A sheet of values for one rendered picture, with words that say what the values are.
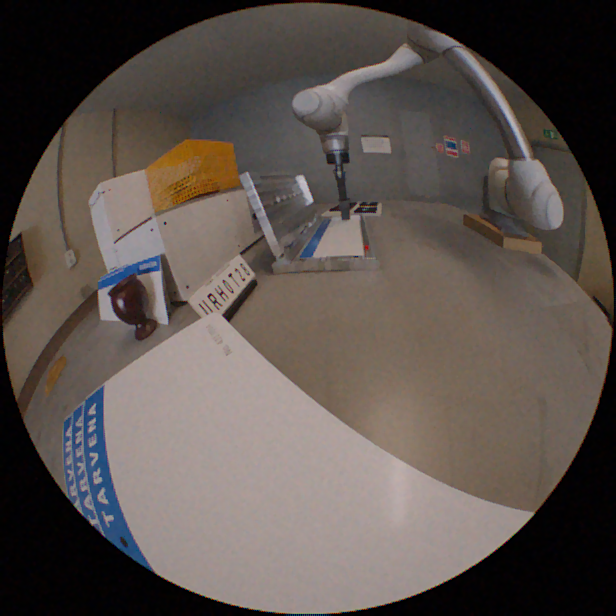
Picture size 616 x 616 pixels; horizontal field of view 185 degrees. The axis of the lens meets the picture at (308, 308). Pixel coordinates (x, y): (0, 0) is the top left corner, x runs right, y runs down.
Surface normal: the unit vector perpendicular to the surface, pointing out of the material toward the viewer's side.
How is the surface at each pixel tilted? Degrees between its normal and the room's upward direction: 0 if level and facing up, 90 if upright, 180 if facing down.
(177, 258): 90
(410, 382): 0
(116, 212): 90
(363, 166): 90
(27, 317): 90
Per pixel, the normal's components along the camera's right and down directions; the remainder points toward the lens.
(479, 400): -0.15, -0.82
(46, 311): 0.98, -0.05
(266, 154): -0.12, 0.57
